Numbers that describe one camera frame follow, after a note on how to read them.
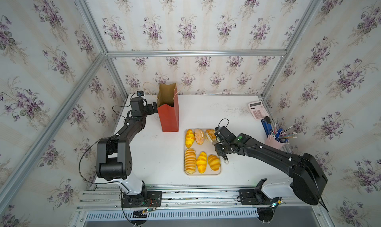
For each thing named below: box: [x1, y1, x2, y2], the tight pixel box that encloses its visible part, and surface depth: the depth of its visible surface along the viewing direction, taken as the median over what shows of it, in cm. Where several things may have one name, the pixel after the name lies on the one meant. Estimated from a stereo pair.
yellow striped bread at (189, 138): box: [185, 128, 195, 149], surface depth 94 cm
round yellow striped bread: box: [207, 154, 221, 171], surface depth 84 cm
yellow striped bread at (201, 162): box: [196, 151, 207, 174], surface depth 85 cm
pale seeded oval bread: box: [193, 128, 205, 146], surface depth 94 cm
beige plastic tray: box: [183, 128, 222, 176], surface depth 87 cm
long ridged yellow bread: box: [184, 148, 196, 175], surface depth 85 cm
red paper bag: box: [157, 82, 180, 133], surface depth 92 cm
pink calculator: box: [248, 101, 269, 121], surface depth 111 cm
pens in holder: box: [272, 123, 298, 144], surface depth 88 cm
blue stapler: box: [260, 115, 273, 138], surface depth 100 cm
